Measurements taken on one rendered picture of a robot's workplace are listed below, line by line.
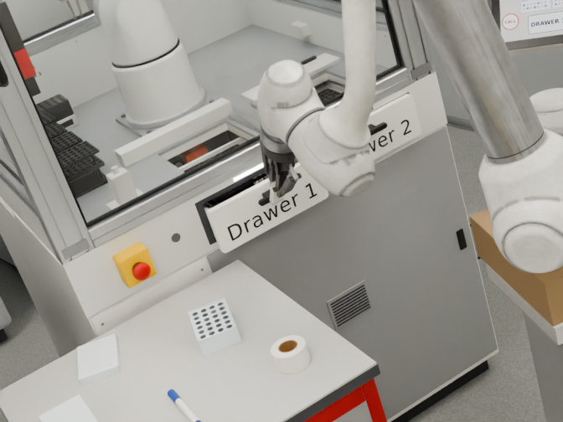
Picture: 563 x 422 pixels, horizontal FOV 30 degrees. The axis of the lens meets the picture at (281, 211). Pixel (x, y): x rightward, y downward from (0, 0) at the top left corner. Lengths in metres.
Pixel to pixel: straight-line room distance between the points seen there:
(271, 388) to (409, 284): 0.85
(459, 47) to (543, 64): 2.36
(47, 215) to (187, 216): 0.32
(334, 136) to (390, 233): 0.82
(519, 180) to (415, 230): 1.04
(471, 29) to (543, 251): 0.37
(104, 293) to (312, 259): 0.53
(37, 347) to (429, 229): 1.77
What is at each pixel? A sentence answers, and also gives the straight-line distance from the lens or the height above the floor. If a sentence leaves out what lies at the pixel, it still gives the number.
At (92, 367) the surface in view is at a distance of 2.25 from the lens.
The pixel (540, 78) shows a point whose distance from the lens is 4.04.
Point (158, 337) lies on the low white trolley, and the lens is 2.28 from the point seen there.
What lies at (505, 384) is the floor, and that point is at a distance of 3.06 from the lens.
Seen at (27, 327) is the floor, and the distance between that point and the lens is 4.14.
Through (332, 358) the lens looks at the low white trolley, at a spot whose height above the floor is 0.76.
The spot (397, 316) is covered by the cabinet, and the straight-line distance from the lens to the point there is 2.79.
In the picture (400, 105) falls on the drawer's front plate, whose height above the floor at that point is 0.92.
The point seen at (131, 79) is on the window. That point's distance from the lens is 2.26.
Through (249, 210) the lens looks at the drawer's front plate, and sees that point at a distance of 2.36.
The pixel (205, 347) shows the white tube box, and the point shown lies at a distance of 2.16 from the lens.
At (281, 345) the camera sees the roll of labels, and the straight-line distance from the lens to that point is 2.04.
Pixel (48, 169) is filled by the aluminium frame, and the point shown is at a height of 1.16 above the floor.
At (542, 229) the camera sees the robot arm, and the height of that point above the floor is 1.05.
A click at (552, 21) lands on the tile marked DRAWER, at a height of 1.00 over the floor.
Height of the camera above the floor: 1.95
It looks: 27 degrees down
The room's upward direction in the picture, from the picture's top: 18 degrees counter-clockwise
